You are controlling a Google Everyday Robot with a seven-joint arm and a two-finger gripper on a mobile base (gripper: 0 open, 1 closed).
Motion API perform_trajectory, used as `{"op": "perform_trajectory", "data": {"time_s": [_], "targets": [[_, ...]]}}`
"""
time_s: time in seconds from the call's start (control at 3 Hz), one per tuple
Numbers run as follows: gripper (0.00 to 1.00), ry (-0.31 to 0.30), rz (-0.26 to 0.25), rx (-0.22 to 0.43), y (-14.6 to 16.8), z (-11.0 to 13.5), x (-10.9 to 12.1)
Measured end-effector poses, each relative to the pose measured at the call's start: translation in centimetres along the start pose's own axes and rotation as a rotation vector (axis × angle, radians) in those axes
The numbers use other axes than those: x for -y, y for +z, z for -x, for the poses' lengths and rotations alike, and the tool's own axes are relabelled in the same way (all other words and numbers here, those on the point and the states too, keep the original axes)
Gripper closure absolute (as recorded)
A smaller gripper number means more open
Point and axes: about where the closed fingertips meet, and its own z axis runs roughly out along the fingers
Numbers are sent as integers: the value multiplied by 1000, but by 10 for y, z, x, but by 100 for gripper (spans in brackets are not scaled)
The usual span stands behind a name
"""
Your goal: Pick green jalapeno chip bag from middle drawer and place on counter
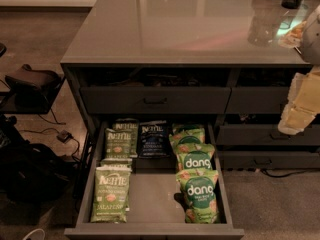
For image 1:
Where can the rear green Dang chip bag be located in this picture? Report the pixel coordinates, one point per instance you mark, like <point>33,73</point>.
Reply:
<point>176,128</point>

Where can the grey counter cabinet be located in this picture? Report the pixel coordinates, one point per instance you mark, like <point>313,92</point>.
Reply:
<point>206,43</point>

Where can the grey middle right drawer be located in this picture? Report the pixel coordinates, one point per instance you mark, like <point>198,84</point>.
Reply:
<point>265,134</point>

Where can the black office chair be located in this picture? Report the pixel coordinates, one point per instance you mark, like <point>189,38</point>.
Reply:
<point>30,91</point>

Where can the grey top right drawer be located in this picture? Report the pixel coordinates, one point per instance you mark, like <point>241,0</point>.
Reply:
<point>257,100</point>

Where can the green dang chip bag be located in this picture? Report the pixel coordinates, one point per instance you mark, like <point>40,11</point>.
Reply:
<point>188,136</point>
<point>198,189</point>
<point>194,156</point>
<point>176,128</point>

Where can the dark blue Kettle chip bag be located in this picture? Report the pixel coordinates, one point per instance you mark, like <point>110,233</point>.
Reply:
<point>153,139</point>

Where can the black power adapter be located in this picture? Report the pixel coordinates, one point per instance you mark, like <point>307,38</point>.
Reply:
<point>64,136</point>

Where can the front green Dang chip bag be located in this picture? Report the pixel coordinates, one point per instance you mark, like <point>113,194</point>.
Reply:
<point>198,189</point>

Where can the black backpack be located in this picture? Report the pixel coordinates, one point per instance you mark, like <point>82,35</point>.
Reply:
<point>30,172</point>

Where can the grey top left drawer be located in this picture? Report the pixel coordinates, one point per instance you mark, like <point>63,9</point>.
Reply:
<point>155,100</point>

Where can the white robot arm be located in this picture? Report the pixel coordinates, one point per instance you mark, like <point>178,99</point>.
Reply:
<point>305,39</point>

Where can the rear green Kettle chip bag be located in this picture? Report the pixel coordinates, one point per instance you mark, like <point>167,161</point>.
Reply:
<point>132,125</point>

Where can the open grey middle drawer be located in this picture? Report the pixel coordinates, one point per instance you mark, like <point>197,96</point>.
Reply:
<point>156,211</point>

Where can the green kettle chip bag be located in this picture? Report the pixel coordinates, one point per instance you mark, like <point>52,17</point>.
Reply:
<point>132,125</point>
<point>118,143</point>

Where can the green kettle jalapeno bag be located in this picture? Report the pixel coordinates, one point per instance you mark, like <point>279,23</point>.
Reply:
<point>110,200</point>
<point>117,162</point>

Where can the white shoe tip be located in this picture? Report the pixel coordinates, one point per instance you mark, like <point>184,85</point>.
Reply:
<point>36,234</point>

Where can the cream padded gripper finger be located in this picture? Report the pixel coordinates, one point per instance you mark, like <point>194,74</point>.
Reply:
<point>294,120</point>
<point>304,92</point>

